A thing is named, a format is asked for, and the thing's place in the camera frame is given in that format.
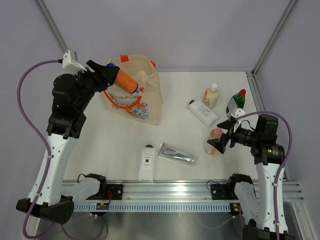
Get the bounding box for peach bottle pink cap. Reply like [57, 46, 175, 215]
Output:
[204, 127, 223, 155]

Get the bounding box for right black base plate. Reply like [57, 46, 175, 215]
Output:
[210, 183, 238, 201]

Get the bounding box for white slotted cable duct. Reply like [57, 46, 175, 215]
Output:
[73, 202, 231, 213]

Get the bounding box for cream lotion bottle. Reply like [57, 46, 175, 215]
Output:
[203, 83, 220, 109]

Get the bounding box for green bottle red cap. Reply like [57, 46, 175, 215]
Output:
[225, 89, 246, 114]

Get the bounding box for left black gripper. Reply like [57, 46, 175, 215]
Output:
[73, 60, 119, 112]

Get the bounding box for aluminium mounting rail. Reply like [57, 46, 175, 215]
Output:
[32, 181, 305, 203]

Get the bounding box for silver tube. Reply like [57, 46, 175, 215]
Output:
[156, 142, 196, 164]

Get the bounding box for orange bottle blue cap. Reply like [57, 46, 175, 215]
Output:
[114, 69, 144, 95]

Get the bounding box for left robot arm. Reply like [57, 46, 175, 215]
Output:
[16, 60, 120, 225]

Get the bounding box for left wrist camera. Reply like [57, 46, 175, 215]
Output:
[62, 49, 87, 75]

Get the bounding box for canvas bag orange handles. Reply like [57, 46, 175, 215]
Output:
[101, 54, 163, 125]

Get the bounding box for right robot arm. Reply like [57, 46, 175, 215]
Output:
[207, 111, 295, 240]

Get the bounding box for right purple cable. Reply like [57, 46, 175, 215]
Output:
[194, 111, 293, 240]

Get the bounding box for white flat bottle right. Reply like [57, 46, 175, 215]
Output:
[188, 99, 218, 128]

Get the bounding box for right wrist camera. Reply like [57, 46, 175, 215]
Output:
[227, 107, 246, 127]

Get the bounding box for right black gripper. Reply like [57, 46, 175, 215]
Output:
[207, 118, 260, 154]

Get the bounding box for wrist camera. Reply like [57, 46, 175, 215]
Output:
[227, 107, 246, 127]
[62, 49, 87, 75]

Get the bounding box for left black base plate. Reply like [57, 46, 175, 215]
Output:
[86, 183, 124, 200]

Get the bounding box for white flat bottle black cap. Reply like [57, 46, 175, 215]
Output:
[137, 144, 157, 183]

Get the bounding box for purple cable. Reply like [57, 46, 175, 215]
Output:
[16, 59, 111, 240]
[194, 111, 293, 240]

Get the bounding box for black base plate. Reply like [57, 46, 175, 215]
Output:
[86, 183, 124, 200]
[210, 183, 238, 201]

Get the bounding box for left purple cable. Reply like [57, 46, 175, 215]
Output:
[16, 59, 111, 240]

